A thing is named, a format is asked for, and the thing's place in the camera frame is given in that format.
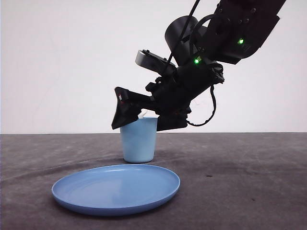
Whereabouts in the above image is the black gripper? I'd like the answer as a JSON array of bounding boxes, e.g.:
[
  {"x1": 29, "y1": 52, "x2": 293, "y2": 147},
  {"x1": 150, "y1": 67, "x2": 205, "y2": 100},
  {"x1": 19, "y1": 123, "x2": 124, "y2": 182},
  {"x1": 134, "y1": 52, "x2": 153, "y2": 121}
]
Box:
[{"x1": 111, "y1": 64, "x2": 224, "y2": 131}]

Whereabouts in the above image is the light blue plastic cup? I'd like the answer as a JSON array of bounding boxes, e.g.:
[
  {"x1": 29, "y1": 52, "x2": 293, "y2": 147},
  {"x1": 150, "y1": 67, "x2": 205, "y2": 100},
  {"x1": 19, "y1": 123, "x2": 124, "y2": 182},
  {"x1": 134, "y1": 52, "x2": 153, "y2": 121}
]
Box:
[{"x1": 120, "y1": 117, "x2": 157, "y2": 163}]

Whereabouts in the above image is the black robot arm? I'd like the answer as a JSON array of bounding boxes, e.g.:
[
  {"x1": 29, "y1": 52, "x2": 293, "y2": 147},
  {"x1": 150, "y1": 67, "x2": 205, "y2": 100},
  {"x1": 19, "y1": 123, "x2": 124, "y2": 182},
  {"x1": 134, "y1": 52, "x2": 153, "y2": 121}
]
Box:
[{"x1": 111, "y1": 0, "x2": 284, "y2": 131}]

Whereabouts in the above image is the white plastic fork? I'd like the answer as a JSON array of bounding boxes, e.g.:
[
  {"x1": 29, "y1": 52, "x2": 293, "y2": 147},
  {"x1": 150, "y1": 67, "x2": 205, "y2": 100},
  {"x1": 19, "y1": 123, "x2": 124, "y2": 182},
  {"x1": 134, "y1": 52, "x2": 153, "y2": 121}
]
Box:
[{"x1": 138, "y1": 109, "x2": 154, "y2": 119}]

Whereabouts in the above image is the blue plastic plate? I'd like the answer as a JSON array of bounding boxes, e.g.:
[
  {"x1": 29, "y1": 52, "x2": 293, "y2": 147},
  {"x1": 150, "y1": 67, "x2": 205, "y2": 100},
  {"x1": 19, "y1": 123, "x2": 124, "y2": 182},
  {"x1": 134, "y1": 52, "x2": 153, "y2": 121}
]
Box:
[{"x1": 51, "y1": 164, "x2": 180, "y2": 216}]

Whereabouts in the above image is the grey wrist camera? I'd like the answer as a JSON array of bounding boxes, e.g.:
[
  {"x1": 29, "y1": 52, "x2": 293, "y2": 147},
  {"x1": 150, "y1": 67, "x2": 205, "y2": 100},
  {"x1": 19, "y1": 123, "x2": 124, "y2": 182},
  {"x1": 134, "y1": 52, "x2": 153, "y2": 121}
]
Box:
[{"x1": 135, "y1": 49, "x2": 176, "y2": 75}]

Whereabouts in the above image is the black cable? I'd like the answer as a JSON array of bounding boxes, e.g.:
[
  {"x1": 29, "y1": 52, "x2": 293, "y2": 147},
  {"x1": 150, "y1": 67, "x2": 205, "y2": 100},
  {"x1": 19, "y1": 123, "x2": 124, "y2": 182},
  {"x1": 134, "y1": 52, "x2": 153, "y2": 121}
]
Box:
[{"x1": 186, "y1": 83, "x2": 217, "y2": 127}]

